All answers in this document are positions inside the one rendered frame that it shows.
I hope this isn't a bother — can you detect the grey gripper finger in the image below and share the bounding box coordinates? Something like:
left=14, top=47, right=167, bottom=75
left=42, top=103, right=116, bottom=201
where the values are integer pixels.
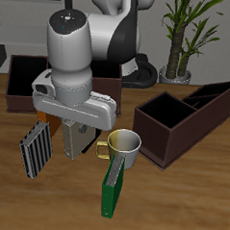
left=61, top=117, right=77, bottom=128
left=77, top=123, right=89, bottom=135

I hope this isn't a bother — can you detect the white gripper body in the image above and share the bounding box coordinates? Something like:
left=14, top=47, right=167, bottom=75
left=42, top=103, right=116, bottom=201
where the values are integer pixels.
left=30, top=87, right=119, bottom=133

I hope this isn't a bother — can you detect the dark brown desk caddy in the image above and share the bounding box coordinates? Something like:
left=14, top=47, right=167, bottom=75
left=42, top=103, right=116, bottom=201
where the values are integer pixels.
left=3, top=53, right=126, bottom=120
left=129, top=73, right=230, bottom=176

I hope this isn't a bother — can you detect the green book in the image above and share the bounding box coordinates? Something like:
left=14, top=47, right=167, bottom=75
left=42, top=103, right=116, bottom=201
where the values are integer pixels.
left=99, top=152, right=126, bottom=220

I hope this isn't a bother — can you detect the white and yellow mug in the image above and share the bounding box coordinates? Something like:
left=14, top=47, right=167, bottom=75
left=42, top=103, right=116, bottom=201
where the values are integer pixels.
left=94, top=126, right=144, bottom=171

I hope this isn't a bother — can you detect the green pot plant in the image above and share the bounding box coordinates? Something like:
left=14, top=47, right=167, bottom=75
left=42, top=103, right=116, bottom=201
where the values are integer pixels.
left=158, top=0, right=226, bottom=89

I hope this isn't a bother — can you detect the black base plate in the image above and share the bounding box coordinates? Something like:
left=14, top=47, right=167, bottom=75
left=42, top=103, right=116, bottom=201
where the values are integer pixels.
left=120, top=52, right=160, bottom=90

